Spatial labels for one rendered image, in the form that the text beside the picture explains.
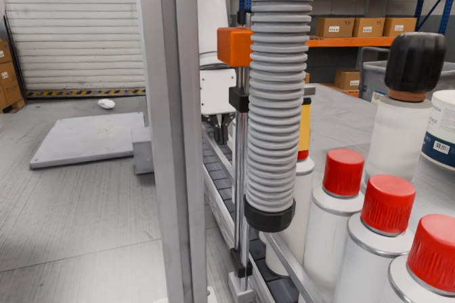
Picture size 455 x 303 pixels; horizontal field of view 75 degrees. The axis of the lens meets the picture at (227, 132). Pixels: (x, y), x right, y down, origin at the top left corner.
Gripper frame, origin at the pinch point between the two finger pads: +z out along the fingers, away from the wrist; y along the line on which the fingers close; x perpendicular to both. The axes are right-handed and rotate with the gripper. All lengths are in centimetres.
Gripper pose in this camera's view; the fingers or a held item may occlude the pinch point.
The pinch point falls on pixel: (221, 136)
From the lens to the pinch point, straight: 68.4
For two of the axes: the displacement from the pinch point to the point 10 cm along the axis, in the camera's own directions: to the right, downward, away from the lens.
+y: 9.5, -1.1, 2.8
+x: -2.9, -0.1, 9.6
